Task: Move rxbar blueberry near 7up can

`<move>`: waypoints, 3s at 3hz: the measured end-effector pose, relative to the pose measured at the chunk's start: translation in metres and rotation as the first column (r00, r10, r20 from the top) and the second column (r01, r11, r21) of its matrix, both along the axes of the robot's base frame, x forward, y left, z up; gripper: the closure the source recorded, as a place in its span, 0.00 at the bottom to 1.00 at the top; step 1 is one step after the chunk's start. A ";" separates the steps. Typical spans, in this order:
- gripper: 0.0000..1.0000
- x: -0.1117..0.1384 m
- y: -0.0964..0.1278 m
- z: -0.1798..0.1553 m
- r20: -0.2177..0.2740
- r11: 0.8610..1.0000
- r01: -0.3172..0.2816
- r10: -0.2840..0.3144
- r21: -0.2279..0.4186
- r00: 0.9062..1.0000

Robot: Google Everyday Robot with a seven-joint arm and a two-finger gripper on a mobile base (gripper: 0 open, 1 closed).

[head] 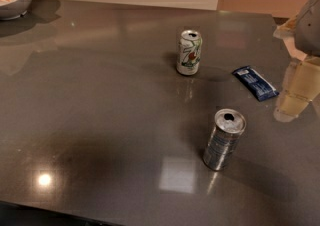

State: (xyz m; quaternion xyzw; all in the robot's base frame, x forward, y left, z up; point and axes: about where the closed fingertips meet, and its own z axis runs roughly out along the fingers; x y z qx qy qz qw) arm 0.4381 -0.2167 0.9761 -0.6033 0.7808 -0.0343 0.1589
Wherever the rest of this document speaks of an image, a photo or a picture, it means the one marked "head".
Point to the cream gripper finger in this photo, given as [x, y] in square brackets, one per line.
[286, 32]

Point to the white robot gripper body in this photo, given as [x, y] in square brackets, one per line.
[309, 26]

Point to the blue rxbar blueberry wrapper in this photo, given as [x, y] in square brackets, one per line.
[260, 88]

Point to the white green 7up can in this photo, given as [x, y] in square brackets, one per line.
[190, 44]

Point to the silver blue energy drink can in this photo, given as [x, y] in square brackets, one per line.
[229, 125]

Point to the silver metal fruit bowl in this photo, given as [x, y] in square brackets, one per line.
[14, 10]

